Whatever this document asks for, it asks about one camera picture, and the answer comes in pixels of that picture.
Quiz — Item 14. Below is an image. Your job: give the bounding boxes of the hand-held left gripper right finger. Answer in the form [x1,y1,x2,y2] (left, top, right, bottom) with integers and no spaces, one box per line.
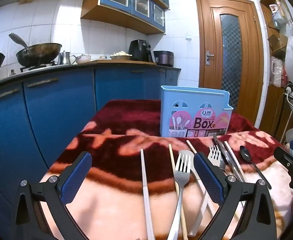
[194,152,287,240]

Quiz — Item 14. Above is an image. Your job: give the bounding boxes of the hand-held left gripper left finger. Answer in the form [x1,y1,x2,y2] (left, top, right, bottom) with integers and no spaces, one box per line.
[2,151,92,240]

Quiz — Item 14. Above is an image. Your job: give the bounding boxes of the large steel fork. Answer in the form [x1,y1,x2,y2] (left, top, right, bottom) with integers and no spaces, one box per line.
[166,149,192,240]

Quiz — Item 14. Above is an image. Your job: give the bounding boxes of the steel table knife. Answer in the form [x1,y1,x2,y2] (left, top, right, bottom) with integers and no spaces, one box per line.
[213,134,239,178]

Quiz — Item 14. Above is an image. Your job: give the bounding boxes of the white chopstick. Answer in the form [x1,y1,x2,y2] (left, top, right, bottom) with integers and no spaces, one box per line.
[140,149,155,240]
[223,141,247,183]

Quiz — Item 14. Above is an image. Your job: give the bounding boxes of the wooden chopstick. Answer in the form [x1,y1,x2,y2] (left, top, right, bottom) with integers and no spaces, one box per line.
[168,144,188,240]
[186,140,216,217]

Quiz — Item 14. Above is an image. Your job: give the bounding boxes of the light blue utensil box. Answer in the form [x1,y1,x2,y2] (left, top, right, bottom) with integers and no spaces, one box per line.
[160,85,234,138]

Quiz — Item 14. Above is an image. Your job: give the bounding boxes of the wooden shelf unit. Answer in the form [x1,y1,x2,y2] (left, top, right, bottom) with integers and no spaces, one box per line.
[259,0,293,135]

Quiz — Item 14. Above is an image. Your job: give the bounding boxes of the blue base cabinet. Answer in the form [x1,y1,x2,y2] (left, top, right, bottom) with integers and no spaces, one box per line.
[0,67,181,230]

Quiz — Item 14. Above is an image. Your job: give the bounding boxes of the red floral blanket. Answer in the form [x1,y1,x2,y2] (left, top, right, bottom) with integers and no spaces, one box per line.
[39,99,293,240]

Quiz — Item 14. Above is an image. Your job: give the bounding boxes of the pink white packages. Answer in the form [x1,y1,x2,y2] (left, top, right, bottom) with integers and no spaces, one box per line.
[270,56,289,88]

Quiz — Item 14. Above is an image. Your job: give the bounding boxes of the dark countertop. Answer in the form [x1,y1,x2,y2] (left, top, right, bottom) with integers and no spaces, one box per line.
[0,64,181,88]

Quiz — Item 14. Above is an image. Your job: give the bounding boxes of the cardboard box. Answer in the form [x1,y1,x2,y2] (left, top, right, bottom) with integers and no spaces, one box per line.
[268,34,288,53]

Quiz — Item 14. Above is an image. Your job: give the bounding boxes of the white floral bowl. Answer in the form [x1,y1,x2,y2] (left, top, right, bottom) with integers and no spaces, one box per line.
[76,54,91,64]

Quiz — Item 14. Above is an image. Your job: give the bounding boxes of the gas stove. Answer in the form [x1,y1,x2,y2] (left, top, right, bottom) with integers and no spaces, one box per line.
[20,61,59,72]

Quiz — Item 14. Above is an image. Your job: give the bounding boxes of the steel pitcher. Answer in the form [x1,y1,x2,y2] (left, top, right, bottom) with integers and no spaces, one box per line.
[59,51,76,65]

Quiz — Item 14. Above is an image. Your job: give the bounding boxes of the wooden cutting board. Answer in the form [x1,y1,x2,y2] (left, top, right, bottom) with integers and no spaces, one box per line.
[90,59,157,66]

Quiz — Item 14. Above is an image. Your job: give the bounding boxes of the bowl of food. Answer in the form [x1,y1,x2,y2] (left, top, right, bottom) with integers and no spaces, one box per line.
[110,51,132,60]

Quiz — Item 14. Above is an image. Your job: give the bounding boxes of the large dark wok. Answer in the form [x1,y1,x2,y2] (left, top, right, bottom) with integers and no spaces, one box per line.
[16,43,62,67]

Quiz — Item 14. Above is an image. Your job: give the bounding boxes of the black air fryer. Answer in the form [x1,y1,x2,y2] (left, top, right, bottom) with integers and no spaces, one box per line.
[129,39,155,62]

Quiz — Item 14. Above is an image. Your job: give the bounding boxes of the wooden door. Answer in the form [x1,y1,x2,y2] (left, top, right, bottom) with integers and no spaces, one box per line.
[195,0,264,128]

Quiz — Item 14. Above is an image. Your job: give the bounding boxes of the metal ladle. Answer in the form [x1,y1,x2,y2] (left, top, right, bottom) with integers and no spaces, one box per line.
[9,32,29,54]

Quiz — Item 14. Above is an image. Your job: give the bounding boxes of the cabinet door handle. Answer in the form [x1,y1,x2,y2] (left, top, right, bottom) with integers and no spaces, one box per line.
[27,78,59,88]
[0,88,21,102]

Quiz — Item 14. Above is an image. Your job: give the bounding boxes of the metal door handle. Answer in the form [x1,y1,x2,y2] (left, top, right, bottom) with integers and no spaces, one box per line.
[205,51,215,66]

